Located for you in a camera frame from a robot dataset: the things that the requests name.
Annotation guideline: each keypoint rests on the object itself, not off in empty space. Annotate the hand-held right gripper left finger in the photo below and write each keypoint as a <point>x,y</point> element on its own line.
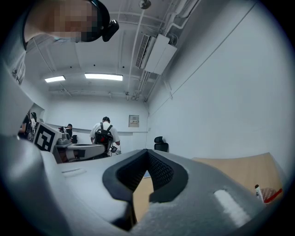
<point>87,184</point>

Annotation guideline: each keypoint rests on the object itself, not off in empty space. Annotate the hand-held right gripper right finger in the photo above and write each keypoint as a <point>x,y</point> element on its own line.
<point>198,207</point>

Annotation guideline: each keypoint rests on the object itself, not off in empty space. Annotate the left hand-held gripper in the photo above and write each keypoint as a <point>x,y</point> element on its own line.
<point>45,138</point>

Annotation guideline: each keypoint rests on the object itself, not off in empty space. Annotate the person's white shirt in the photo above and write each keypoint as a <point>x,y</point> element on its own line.
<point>11,103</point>

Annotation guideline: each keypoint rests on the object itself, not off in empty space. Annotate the black backpack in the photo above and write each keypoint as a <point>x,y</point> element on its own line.
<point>103,137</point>

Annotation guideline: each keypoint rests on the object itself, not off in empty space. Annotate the rectangular ceiling light panel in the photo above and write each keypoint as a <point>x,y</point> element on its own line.
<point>103,76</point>
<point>54,79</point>

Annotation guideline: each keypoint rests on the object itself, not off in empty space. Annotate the white marker pen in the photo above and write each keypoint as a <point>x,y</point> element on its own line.
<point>258,192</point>

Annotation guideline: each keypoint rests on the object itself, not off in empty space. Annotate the mesh pen holder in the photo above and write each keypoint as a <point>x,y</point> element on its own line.
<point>268,192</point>

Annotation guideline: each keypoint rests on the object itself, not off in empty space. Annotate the black office chair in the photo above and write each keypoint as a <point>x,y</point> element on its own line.
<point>161,145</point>

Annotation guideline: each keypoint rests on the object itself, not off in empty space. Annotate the white ceiling pipe bundle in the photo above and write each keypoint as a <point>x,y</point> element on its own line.
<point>147,85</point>

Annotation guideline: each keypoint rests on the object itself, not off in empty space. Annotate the person's head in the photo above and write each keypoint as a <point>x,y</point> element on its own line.
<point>46,18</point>

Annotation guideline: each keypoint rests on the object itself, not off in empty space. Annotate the white ceiling air conditioner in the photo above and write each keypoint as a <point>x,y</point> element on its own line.
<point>156,54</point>

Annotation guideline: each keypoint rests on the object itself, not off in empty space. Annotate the round ceiling fixture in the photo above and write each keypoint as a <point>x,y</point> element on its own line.
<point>145,3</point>

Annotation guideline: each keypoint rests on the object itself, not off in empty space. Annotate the grey wall panel box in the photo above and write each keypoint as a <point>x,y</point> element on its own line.
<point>133,121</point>

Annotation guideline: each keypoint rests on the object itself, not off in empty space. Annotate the black head-mounted camera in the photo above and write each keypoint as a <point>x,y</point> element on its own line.
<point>111,28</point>

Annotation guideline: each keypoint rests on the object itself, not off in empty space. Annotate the white wall conduit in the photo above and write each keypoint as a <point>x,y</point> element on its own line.
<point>214,50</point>

